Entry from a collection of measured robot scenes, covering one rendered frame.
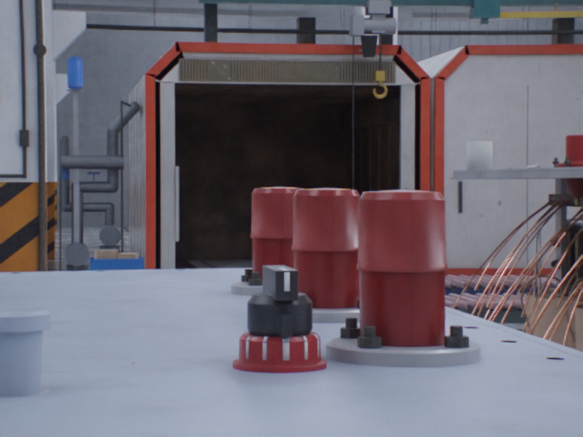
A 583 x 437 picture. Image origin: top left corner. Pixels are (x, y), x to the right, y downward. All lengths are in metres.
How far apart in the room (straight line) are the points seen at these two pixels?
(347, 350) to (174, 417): 0.27
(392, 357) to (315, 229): 0.37
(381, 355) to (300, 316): 0.07
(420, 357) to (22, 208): 10.63
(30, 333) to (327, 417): 0.23
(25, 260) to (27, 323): 10.71
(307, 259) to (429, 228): 0.34
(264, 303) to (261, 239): 0.71
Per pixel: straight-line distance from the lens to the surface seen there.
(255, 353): 1.06
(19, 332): 0.98
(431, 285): 1.12
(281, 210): 1.76
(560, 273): 4.63
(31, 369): 0.98
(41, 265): 11.64
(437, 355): 1.10
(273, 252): 1.76
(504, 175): 4.25
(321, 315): 1.41
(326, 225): 1.43
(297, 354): 1.06
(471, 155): 4.69
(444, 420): 0.87
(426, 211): 1.12
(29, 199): 11.67
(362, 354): 1.10
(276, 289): 1.05
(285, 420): 0.86
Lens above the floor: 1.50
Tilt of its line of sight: 1 degrees down
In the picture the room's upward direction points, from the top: straight up
